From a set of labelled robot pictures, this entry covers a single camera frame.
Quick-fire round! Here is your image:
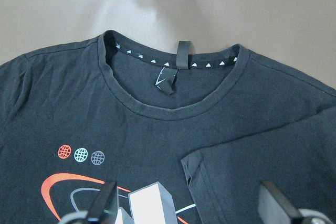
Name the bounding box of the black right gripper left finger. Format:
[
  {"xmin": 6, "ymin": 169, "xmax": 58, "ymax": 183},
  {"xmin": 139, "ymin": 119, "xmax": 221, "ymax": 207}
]
[{"xmin": 85, "ymin": 181, "xmax": 118, "ymax": 223}]

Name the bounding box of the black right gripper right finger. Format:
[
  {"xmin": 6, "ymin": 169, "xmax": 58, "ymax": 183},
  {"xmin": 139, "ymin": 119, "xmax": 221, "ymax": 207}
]
[{"xmin": 257, "ymin": 180, "xmax": 303, "ymax": 224}]

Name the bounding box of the black printed t-shirt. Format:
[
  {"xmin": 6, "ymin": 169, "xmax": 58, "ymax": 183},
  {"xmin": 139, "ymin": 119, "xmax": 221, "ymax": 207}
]
[{"xmin": 1, "ymin": 30, "xmax": 335, "ymax": 223}]

